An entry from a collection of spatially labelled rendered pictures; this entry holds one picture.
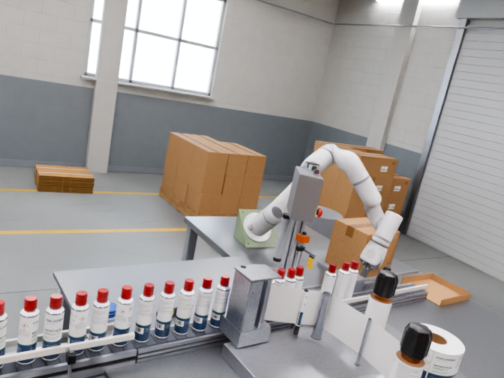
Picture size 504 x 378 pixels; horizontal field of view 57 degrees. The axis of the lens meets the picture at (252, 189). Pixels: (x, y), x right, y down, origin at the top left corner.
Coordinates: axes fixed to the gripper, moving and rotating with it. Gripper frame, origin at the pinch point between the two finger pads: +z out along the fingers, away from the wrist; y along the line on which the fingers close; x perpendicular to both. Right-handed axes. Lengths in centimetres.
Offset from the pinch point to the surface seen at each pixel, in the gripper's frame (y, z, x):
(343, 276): 1.4, 5.2, -15.6
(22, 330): 1, 54, -137
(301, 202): -3, -16, -57
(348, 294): 1.7, 11.9, -6.3
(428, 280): -12, -10, 81
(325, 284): 0.8, 11.5, -23.3
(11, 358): 4, 61, -138
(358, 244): -24.6, -10.3, 20.1
